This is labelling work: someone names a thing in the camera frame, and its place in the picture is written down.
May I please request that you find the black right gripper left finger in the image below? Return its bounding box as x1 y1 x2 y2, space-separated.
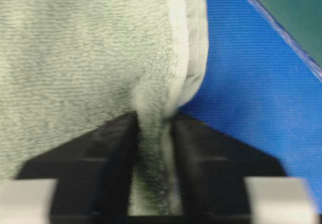
16 112 139 223

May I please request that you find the pale green bath towel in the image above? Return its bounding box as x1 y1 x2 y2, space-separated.
1 0 209 215

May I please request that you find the blue table cover cloth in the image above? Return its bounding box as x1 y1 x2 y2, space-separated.
176 0 322 202

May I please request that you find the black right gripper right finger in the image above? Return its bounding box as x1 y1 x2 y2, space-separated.
171 113 287 223

